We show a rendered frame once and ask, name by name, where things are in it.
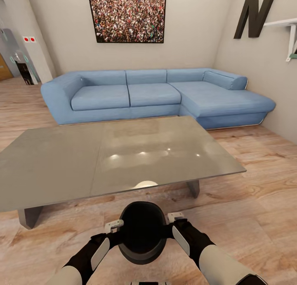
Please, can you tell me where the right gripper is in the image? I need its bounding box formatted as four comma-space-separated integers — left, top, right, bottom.
160, 223, 174, 239

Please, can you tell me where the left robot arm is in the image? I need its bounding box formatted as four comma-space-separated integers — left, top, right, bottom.
43, 220, 127, 285

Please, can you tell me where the cauldron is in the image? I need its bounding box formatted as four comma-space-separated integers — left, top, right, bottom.
117, 201, 167, 265

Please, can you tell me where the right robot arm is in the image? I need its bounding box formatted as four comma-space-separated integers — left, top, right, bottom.
160, 212, 270, 285

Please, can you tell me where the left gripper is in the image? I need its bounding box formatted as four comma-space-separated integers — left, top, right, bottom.
107, 231, 127, 249

